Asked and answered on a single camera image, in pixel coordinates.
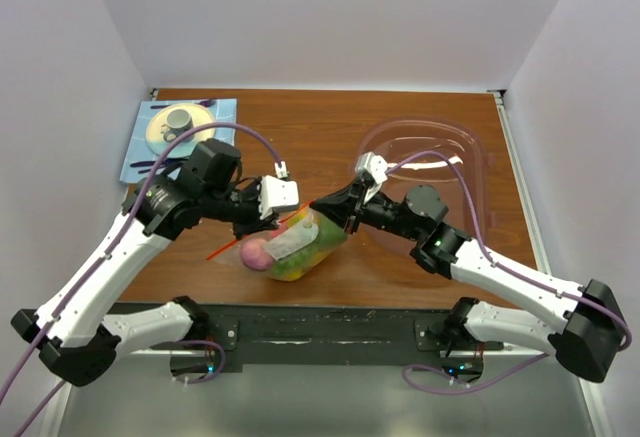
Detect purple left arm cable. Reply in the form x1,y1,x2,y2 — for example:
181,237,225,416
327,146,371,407
0,121,291,437

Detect purple plastic fork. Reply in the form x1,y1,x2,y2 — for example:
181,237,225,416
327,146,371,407
198,99,217,108

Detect pink clear plastic container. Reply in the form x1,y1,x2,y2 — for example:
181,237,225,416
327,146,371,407
356,117,492,238

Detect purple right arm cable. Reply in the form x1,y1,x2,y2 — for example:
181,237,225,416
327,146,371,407
384,150,630,396

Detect dark green fake pepper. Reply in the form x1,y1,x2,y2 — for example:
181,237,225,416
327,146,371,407
314,214,347,252

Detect white cup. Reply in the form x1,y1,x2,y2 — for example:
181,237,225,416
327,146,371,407
161,109,193,142

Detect aluminium frame rail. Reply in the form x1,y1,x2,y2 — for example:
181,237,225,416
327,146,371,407
62,346,594,358

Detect purple fake onion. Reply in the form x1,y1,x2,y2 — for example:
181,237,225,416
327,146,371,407
240,238,274,271

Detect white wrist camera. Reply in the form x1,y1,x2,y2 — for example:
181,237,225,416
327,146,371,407
259,176,300,220
354,151,388,186

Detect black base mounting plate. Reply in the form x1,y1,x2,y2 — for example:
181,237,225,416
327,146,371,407
104,303,504,376

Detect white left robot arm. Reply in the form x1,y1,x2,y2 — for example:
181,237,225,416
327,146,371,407
11,170,299,387

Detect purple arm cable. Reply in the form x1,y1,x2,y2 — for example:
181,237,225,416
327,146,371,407
0,121,291,437
384,150,630,396

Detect red fake apple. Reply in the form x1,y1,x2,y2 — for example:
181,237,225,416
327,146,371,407
269,221,293,239

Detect light green fake cucumber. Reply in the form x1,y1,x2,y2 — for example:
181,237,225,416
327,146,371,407
271,248,327,281

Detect clear zip top bag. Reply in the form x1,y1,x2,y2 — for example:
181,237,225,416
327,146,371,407
207,204,337,281

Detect cream round plate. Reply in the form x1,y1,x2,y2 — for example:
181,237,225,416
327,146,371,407
145,103,215,158

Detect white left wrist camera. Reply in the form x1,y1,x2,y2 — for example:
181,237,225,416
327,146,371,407
259,176,300,220

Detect yellow green fake mango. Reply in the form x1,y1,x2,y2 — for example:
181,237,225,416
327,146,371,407
285,207,314,228

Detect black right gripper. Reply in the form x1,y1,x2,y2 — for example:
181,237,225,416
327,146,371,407
311,175,422,241

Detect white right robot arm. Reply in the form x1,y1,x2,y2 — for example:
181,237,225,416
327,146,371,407
311,181,628,383

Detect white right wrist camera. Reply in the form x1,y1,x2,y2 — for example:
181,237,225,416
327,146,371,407
354,151,388,186

